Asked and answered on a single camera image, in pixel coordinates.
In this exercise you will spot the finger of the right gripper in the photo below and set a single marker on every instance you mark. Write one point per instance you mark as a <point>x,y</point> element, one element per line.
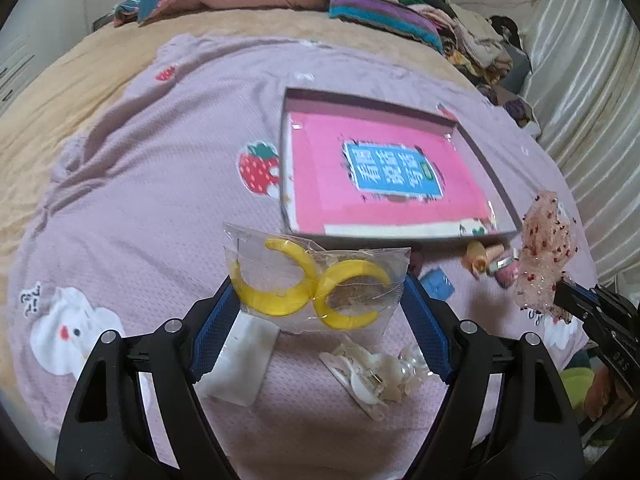
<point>578,300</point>

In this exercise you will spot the small blue box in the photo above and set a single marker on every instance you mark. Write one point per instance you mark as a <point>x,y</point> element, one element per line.
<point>437,284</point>

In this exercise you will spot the pink book in tray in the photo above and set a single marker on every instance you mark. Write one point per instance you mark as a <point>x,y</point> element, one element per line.
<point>349,175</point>

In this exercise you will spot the cream hair claw clip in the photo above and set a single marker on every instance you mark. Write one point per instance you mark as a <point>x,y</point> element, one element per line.
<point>371,379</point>

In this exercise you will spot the shallow grey cardboard tray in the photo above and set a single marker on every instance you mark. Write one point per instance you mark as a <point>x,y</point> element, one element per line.
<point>307,100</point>

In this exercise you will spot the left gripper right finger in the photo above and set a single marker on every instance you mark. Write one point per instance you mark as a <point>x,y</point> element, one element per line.
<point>505,414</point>

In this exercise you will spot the pile of clothes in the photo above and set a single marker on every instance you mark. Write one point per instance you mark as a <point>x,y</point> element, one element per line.
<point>488,52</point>

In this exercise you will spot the tan bed sheet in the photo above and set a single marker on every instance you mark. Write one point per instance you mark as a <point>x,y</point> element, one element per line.
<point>75,85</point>

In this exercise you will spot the white satin curtain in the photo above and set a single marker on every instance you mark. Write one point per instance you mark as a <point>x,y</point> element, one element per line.
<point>584,89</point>

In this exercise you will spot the pearl bow hair clip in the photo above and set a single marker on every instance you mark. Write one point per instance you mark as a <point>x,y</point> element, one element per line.
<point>411,370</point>

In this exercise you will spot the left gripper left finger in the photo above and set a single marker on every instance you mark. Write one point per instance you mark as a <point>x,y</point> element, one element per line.
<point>134,412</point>

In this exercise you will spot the lilac strawberry print blanket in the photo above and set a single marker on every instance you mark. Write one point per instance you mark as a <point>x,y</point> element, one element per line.
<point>303,424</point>

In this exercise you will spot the white card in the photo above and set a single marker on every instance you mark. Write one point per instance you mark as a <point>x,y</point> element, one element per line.
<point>241,366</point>

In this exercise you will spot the striped purple teal blanket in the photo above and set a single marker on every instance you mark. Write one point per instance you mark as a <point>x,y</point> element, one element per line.
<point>390,16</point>

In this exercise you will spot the white wardrobe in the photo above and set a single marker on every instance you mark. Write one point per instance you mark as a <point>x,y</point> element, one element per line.
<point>36,34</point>

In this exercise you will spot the person's right hand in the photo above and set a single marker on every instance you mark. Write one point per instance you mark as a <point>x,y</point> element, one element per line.
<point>603,387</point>

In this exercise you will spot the yellow earrings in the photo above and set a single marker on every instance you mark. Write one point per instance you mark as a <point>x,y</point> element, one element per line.
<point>305,288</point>

